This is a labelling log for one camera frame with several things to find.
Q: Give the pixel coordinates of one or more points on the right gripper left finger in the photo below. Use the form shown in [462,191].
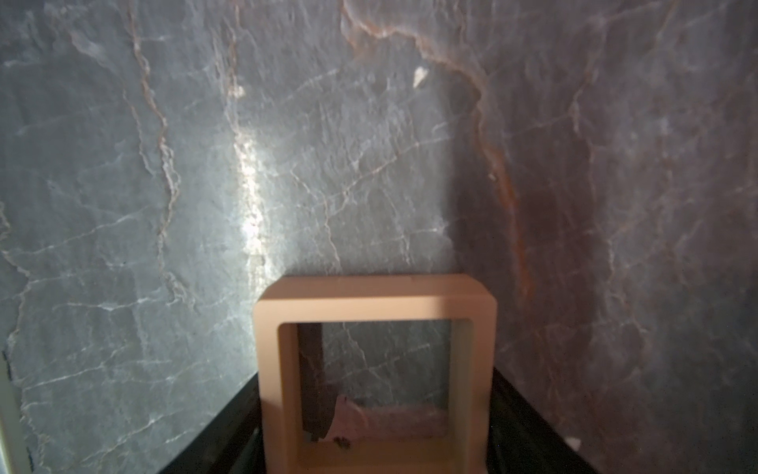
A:
[231,443]

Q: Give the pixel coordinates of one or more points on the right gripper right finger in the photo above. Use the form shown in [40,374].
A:
[521,441]

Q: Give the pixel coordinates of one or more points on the pink brooch box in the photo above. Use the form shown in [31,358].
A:
[466,303]

